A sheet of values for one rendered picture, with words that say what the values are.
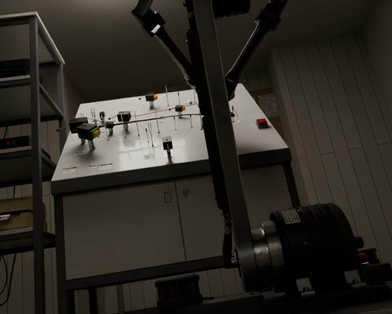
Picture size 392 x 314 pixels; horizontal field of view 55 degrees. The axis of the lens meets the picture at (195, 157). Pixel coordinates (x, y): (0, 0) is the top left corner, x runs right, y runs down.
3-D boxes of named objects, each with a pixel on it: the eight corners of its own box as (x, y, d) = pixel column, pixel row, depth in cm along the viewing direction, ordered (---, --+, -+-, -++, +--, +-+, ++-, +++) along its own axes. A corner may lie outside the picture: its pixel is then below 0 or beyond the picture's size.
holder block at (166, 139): (166, 166, 184) (162, 148, 179) (164, 154, 195) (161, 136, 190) (175, 164, 184) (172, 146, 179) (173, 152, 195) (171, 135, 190)
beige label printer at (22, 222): (29, 228, 176) (28, 188, 182) (-19, 235, 174) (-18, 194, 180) (48, 236, 205) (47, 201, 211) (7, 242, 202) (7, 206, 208)
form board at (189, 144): (52, 184, 182) (50, 180, 181) (80, 106, 270) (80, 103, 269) (288, 150, 190) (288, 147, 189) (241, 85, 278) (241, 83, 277)
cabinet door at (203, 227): (301, 242, 177) (283, 163, 189) (186, 261, 173) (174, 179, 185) (300, 243, 179) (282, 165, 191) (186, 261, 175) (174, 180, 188)
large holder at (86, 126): (79, 143, 214) (73, 120, 207) (103, 148, 206) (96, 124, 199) (70, 148, 209) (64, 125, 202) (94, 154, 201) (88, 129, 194)
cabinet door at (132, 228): (186, 261, 174) (174, 179, 186) (65, 280, 170) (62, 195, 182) (186, 261, 175) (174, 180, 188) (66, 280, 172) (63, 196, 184)
